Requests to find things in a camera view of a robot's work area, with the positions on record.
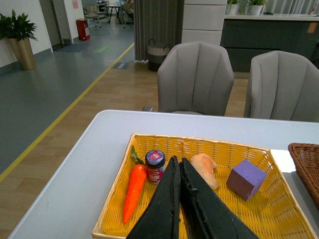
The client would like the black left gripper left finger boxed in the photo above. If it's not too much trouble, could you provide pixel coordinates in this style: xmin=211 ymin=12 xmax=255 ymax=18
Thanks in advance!
xmin=127 ymin=155 xmax=180 ymax=239

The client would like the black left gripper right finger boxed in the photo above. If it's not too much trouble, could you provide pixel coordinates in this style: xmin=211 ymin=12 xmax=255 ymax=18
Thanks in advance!
xmin=179 ymin=158 xmax=258 ymax=239

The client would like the yellow woven basket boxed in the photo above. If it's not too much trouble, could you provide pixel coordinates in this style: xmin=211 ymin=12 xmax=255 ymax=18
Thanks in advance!
xmin=92 ymin=133 xmax=317 ymax=239

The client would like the brown wicker basket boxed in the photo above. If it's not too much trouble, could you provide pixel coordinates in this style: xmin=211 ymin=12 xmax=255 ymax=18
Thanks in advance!
xmin=288 ymin=143 xmax=319 ymax=209

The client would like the grey woven laundry basket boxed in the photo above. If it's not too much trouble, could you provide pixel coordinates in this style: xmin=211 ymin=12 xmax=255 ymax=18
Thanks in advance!
xmin=147 ymin=38 xmax=170 ymax=72

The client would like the orange toy carrot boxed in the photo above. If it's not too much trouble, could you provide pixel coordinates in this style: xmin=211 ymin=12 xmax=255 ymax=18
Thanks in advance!
xmin=122 ymin=146 xmax=147 ymax=224

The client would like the toy chicken drumstick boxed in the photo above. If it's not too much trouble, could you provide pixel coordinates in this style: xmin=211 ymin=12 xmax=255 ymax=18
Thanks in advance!
xmin=190 ymin=153 xmax=220 ymax=190

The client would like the purple foam cube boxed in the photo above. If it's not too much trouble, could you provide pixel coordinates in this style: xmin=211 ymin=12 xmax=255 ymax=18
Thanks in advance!
xmin=226 ymin=159 xmax=267 ymax=201

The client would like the small red labelled jar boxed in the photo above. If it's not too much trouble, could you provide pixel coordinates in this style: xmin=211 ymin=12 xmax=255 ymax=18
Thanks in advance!
xmin=145 ymin=149 xmax=165 ymax=185

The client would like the left grey upholstered chair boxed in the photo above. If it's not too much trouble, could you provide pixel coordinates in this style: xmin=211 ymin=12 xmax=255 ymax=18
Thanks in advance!
xmin=158 ymin=42 xmax=234 ymax=116

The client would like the grey upholstered chair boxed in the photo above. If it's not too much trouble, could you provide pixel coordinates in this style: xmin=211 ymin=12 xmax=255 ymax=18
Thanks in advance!
xmin=244 ymin=51 xmax=319 ymax=122
xmin=158 ymin=42 xmax=234 ymax=116

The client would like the right grey upholstered chair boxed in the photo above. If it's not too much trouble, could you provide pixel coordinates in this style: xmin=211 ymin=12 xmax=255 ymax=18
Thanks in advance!
xmin=244 ymin=51 xmax=319 ymax=122

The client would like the dark grey counter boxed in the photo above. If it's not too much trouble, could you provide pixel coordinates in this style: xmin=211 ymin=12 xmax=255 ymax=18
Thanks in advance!
xmin=220 ymin=14 xmax=319 ymax=72

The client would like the white pillar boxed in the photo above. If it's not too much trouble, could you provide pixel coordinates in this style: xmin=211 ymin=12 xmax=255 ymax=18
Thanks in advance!
xmin=181 ymin=0 xmax=227 ymax=45

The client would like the grey curtain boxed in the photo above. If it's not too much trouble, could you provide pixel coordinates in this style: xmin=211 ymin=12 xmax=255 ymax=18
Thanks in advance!
xmin=134 ymin=0 xmax=184 ymax=61

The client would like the white potted plant left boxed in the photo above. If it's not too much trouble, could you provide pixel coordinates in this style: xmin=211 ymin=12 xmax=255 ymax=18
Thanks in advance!
xmin=225 ymin=0 xmax=239 ymax=15

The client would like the white potted plant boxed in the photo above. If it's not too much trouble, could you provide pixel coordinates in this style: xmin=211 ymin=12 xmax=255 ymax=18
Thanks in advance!
xmin=225 ymin=0 xmax=239 ymax=15
xmin=247 ymin=0 xmax=266 ymax=16

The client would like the red cabinet box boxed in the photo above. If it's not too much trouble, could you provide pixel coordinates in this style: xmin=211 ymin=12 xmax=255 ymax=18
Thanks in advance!
xmin=76 ymin=18 xmax=90 ymax=41

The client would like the white potted plant right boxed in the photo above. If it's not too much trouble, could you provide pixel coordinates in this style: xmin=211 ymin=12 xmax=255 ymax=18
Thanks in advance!
xmin=247 ymin=0 xmax=266 ymax=16

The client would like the office desk with chairs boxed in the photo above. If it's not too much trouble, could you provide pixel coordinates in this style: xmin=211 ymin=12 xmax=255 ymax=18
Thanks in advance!
xmin=82 ymin=0 xmax=134 ymax=28

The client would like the potted plant in gold pot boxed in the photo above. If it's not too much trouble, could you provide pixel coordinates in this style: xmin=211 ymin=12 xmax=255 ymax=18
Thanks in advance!
xmin=0 ymin=10 xmax=37 ymax=70

